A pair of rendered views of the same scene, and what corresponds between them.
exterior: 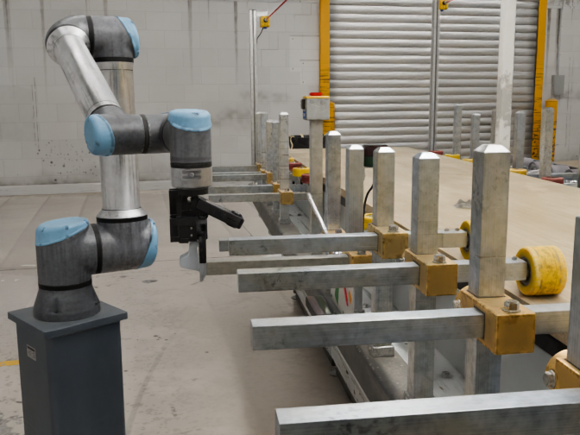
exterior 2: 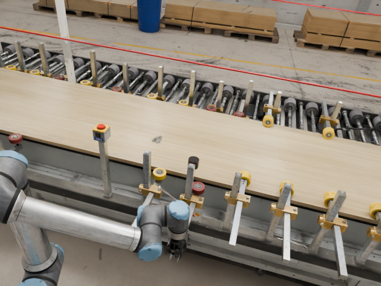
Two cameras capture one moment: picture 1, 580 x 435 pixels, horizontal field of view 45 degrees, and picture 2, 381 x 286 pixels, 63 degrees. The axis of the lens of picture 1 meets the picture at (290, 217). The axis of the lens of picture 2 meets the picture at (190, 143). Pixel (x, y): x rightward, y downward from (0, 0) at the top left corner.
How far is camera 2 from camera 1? 1.88 m
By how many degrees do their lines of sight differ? 69
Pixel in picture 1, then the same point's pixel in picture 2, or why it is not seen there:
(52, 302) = not seen: outside the picture
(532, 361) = not seen: hidden behind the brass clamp
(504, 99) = (68, 48)
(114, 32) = (21, 170)
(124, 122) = (159, 235)
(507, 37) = (63, 16)
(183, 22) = not seen: outside the picture
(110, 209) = (43, 261)
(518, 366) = (263, 206)
